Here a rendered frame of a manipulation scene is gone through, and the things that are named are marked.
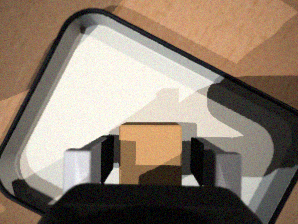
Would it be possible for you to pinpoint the white tray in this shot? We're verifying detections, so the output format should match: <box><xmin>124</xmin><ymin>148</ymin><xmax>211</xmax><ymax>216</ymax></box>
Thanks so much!
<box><xmin>0</xmin><ymin>8</ymin><xmax>298</xmax><ymax>224</ymax></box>

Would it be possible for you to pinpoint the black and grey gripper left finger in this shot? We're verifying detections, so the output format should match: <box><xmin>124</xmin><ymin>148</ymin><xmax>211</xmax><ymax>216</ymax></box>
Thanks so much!
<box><xmin>63</xmin><ymin>135</ymin><xmax>114</xmax><ymax>195</ymax></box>

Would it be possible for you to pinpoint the tan cube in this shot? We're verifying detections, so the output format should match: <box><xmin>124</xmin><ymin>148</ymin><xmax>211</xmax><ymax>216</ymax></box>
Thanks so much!
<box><xmin>119</xmin><ymin>122</ymin><xmax>182</xmax><ymax>185</ymax></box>

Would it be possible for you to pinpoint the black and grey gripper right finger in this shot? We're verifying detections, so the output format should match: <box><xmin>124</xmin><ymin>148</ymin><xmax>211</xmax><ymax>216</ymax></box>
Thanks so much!
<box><xmin>190</xmin><ymin>137</ymin><xmax>242</xmax><ymax>199</ymax></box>

